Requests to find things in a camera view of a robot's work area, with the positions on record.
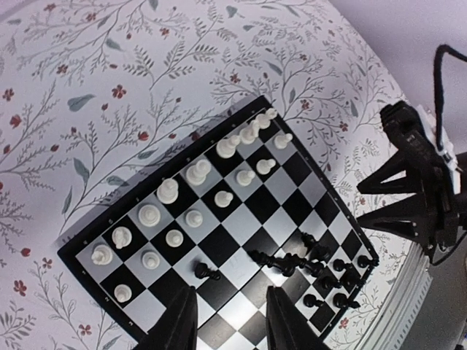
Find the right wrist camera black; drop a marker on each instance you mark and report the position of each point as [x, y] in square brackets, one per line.
[402, 124]

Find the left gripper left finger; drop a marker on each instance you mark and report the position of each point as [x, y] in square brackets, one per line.
[177, 327]

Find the floral patterned table mat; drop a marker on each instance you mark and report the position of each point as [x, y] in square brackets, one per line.
[94, 91]

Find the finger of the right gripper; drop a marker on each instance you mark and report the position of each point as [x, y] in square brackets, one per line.
[404, 218]
[395, 176]

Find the front aluminium rail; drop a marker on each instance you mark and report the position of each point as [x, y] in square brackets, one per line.
[426, 307]

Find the white chess queen tall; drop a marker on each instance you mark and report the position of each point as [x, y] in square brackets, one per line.
[167, 192]

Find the black chess queen tall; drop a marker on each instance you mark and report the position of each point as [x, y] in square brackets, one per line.
[315, 250]

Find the white chess pawn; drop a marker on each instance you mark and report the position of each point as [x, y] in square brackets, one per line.
[122, 293]

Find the black white chessboard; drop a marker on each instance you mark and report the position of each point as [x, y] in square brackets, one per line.
[261, 198]

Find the white chess bishop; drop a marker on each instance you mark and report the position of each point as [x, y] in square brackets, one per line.
[149, 215]

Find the black pawn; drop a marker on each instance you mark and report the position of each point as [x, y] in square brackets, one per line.
[203, 271]

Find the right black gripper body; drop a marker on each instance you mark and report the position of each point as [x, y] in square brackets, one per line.
[445, 207]

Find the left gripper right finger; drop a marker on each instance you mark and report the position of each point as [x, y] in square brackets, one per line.
[286, 327]

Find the black chess king tall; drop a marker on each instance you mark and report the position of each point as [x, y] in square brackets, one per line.
[287, 264]

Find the white chess knight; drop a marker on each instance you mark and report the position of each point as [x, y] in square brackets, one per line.
[121, 237]

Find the white chess rook corner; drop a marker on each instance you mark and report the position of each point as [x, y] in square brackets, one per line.
[101, 255]

